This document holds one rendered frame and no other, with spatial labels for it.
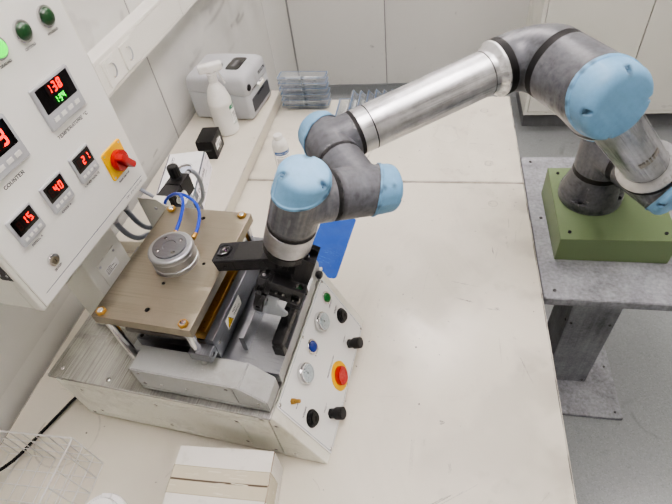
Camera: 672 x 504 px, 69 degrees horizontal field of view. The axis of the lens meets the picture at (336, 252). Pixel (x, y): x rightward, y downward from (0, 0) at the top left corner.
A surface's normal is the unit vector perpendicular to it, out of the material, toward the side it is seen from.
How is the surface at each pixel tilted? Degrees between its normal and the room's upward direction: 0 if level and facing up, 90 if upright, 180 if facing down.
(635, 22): 90
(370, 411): 0
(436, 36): 90
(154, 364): 0
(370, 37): 90
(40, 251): 90
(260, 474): 2
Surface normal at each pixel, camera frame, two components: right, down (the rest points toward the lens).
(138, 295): -0.11, -0.69
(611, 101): 0.30, 0.63
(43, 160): 0.97, 0.10
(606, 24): -0.15, 0.73
